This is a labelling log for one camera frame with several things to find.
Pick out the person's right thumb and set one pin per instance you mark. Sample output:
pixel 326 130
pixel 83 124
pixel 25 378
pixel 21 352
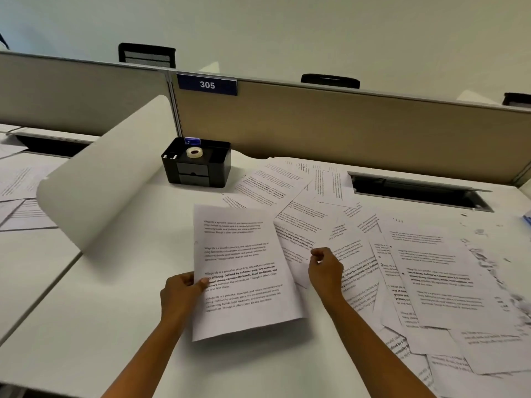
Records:
pixel 314 259

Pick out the printed paper sheet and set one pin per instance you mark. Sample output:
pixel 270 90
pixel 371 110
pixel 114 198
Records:
pixel 244 252
pixel 33 214
pixel 10 150
pixel 23 182

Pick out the torn paper scraps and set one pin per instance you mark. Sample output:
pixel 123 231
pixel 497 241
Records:
pixel 489 254

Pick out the blue object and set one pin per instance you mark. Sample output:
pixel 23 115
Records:
pixel 527 221

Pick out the blue clip box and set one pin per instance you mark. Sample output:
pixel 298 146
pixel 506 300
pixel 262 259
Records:
pixel 192 140

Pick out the white tape roll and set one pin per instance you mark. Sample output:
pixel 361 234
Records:
pixel 193 152

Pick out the person's right forearm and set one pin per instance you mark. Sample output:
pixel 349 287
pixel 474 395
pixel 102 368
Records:
pixel 373 352

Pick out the black office chair back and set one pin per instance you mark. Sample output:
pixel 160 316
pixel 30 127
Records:
pixel 147 53
pixel 330 81
pixel 517 99

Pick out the blue number label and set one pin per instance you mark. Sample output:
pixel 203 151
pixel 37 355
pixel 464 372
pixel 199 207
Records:
pixel 207 84

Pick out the beige partition panel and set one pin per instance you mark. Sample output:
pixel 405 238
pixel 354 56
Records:
pixel 352 128
pixel 79 93

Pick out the black desk organizer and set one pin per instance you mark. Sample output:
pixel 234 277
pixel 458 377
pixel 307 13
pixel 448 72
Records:
pixel 199 171

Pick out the person's left hand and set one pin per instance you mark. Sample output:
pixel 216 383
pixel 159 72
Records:
pixel 179 295

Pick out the grey partition post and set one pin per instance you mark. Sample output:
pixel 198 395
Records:
pixel 174 103

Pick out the person's left thumb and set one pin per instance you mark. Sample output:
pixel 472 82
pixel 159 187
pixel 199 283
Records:
pixel 200 283

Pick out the pile of scattered printed papers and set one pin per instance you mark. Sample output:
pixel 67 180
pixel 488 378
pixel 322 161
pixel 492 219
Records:
pixel 435 277

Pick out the white curved desk divider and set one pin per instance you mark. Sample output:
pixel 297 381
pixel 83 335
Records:
pixel 112 174

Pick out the person's left forearm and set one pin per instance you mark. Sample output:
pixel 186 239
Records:
pixel 153 360

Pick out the person's right hand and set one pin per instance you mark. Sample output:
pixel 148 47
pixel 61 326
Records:
pixel 327 275

